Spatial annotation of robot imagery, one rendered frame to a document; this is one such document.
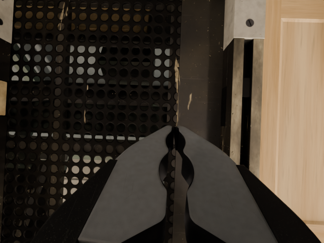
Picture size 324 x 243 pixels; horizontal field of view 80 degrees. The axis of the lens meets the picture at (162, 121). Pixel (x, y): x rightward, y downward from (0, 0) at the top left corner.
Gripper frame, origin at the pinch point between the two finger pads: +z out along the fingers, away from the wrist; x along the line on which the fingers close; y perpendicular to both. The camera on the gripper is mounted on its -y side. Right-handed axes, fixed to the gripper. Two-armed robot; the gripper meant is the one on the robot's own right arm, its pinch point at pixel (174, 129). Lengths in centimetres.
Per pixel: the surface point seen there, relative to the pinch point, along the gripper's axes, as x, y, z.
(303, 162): 29.7, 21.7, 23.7
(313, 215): 32.2, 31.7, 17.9
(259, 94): 17.1, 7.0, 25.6
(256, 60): 16.3, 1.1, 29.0
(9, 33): -38, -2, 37
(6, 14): -38, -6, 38
